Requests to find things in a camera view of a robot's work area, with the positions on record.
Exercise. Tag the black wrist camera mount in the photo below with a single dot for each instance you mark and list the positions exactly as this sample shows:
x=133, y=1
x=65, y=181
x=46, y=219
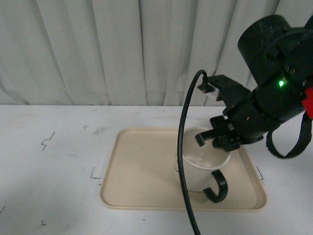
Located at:
x=224, y=89

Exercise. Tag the cream mug with black handle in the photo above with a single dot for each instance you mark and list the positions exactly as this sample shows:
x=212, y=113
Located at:
x=202, y=166

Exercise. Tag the white pleated curtain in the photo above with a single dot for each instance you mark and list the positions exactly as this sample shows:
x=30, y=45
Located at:
x=125, y=52

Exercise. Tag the beige rectangular tray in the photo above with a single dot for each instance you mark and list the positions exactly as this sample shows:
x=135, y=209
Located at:
x=140, y=175

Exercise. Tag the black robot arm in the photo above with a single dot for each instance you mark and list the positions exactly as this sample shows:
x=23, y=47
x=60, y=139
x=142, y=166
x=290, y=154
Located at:
x=280, y=59

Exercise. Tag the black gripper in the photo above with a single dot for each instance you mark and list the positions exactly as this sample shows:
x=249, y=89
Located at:
x=251, y=118

